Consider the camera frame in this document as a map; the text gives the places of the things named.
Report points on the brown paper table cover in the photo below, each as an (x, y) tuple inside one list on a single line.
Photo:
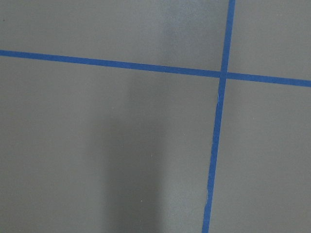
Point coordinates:
[(155, 116)]

